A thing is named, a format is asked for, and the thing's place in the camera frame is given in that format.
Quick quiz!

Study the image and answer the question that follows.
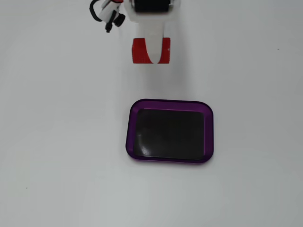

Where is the red perforated cube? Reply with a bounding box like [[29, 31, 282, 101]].
[[132, 37, 172, 65]]

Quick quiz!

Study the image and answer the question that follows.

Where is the small camera on white mount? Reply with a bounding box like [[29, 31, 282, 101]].
[[98, 0, 126, 34]]

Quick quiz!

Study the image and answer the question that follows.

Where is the black cable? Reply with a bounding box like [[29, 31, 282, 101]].
[[89, 0, 105, 23]]

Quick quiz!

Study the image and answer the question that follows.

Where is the purple metal tray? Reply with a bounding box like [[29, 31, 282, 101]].
[[125, 98, 214, 166]]

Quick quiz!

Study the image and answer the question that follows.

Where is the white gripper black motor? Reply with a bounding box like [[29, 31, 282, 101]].
[[128, 0, 178, 65]]

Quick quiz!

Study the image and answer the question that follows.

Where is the black tray liner mat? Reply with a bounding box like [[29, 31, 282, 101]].
[[133, 108, 205, 160]]

